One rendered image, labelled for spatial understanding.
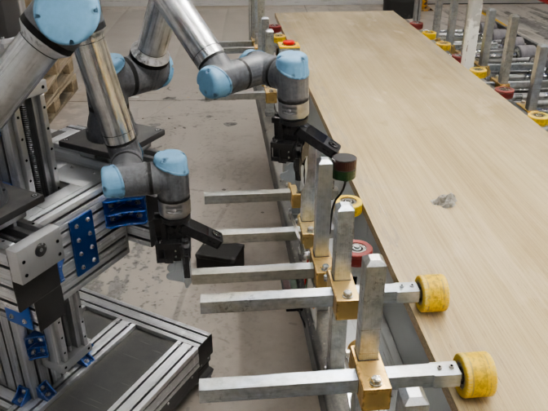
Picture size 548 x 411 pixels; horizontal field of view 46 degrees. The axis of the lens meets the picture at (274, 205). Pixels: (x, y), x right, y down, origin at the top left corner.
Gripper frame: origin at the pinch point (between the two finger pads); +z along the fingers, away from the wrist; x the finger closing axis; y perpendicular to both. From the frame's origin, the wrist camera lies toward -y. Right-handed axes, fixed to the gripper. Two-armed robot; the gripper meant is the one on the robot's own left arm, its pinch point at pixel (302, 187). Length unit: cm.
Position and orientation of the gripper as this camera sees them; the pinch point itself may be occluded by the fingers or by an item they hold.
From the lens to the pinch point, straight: 166.0
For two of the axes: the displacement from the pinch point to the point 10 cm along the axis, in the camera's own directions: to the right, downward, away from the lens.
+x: -3.1, 5.3, -7.9
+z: 0.3, 8.4, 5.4
